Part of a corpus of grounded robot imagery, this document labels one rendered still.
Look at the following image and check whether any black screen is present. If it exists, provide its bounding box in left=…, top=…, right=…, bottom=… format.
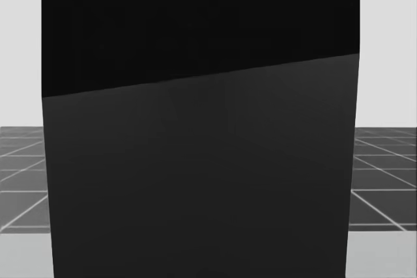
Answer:
left=40, top=0, right=361, bottom=278

